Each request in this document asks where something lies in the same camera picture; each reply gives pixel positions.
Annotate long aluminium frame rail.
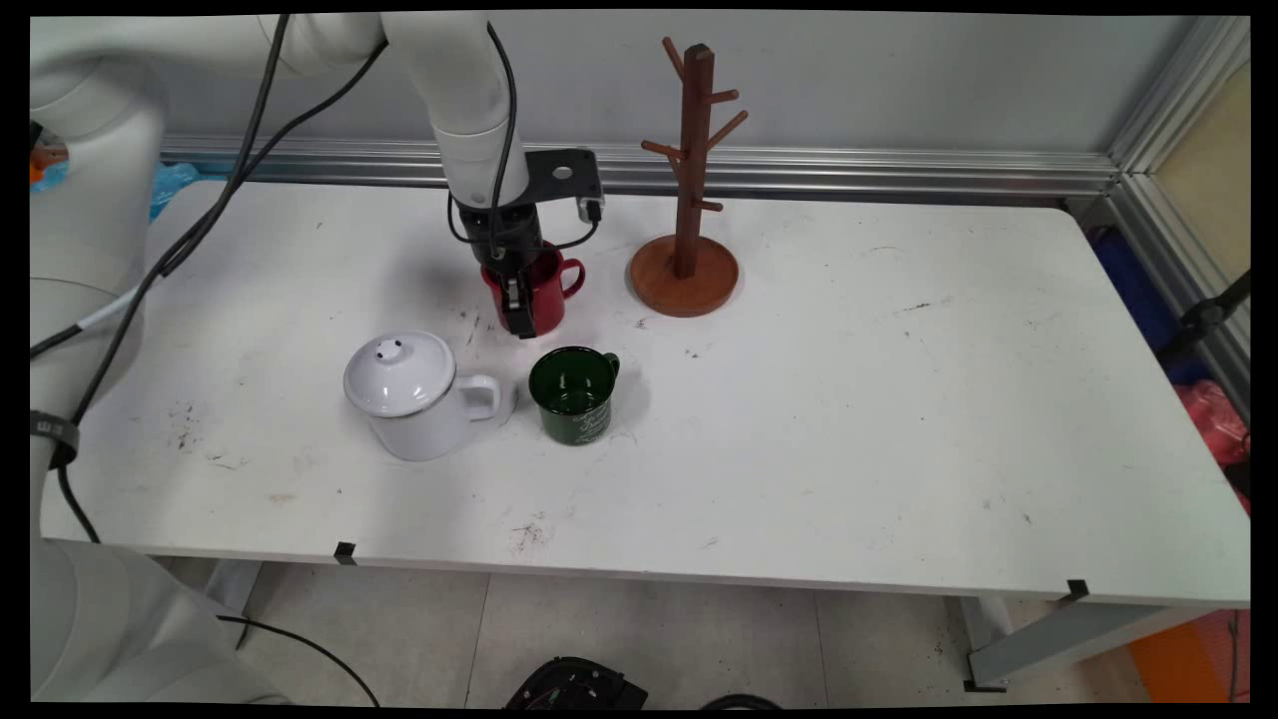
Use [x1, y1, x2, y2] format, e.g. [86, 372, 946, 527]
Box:
[160, 135, 1121, 197]

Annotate black stand with clamp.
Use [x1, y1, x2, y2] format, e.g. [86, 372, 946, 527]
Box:
[1158, 270, 1251, 366]

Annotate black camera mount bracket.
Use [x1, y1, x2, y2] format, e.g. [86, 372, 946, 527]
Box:
[523, 149, 606, 213]

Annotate blue container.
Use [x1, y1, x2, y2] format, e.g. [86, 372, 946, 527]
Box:
[1088, 228, 1185, 386]

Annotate brown wooden mug tree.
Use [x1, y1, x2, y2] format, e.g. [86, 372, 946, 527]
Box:
[630, 38, 749, 319]

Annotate small orange object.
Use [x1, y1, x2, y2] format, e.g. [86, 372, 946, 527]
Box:
[30, 140, 71, 187]

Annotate black floor cable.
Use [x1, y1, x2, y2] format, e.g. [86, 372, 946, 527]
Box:
[218, 615, 384, 708]

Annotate black device on floor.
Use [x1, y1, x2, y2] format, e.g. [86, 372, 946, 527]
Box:
[505, 656, 650, 710]

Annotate blue water bottle packs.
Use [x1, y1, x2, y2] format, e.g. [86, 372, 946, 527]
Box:
[148, 163, 201, 223]

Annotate orange box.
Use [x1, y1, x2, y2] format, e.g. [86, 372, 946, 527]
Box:
[1128, 609, 1251, 705]

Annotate dark green enamel mug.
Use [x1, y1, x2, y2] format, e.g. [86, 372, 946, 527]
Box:
[528, 346, 621, 446]

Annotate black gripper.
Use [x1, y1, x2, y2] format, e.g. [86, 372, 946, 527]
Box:
[482, 203, 546, 341]

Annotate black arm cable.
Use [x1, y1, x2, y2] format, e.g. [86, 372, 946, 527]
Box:
[30, 12, 294, 359]
[55, 40, 390, 546]

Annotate black velcro strap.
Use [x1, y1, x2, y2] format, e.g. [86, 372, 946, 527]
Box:
[30, 409, 80, 469]

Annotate short aluminium frame rail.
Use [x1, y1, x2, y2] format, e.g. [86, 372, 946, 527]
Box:
[1103, 15, 1251, 405]

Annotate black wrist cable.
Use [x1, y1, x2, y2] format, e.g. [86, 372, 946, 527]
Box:
[446, 22, 521, 263]

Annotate white enamel pot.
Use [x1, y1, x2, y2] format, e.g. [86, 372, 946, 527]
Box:
[363, 367, 516, 462]

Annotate red ceramic mug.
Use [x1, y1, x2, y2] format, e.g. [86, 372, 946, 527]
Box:
[481, 243, 587, 337]

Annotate red plastic bag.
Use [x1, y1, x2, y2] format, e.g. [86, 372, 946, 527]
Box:
[1175, 379, 1251, 515]

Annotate grey table leg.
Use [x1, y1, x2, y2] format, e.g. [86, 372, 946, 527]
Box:
[962, 597, 1199, 692]

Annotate white enamel pot lid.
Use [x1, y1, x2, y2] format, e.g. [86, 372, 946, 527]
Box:
[343, 332, 457, 418]

